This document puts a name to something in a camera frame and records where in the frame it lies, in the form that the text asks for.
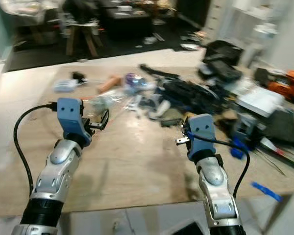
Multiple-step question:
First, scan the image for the clear plastic bottle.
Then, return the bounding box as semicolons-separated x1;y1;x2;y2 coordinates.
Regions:
91;93;125;116

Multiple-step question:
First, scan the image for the tan cylinder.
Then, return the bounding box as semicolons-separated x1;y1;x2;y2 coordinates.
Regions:
97;75;122;94

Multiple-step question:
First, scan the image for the light wooden table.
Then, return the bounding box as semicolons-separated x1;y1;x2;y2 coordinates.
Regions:
0;64;294;218

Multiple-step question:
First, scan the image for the pale blue small box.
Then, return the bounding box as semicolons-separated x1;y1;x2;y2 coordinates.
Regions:
53;79;81;94

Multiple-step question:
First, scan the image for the small black device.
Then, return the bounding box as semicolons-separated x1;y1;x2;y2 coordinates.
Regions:
73;71;88;84

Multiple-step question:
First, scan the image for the purple shiny ball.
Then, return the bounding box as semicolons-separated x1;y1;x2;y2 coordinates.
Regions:
123;72;150;93

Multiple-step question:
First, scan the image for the small blue object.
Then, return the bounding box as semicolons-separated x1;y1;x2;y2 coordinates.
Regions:
230;137;250;158

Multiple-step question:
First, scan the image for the black bag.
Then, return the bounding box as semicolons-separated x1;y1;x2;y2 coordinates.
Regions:
198;40;245;83

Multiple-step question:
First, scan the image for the white flat box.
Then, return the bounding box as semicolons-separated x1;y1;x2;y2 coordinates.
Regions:
235;88;287;118

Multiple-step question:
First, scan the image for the wooden stool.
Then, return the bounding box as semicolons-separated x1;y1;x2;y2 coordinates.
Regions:
64;22;101;57

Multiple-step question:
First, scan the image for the black low cabinet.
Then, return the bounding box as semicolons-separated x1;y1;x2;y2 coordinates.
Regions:
100;2;152;41

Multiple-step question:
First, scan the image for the blue strip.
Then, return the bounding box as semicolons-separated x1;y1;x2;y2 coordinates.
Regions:
251;181;284;202

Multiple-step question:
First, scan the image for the black flat pad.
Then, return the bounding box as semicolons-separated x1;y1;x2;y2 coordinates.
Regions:
262;110;294;147

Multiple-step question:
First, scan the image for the orange power tool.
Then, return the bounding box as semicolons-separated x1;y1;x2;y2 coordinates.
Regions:
267;70;294;101

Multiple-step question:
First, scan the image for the white shelf unit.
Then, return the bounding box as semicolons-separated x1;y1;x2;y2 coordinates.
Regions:
211;0;280;47

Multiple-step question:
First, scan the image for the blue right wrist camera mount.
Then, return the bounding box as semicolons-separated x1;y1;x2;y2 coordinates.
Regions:
186;114;216;161

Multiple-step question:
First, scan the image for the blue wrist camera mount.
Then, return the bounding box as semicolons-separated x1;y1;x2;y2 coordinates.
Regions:
57;97;88;142
186;114;216;161

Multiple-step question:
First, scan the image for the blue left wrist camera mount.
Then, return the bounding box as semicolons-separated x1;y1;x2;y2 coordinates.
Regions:
57;97;88;142

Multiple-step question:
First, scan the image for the black strap gear pile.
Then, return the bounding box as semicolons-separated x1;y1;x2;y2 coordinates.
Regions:
140;64;233;116

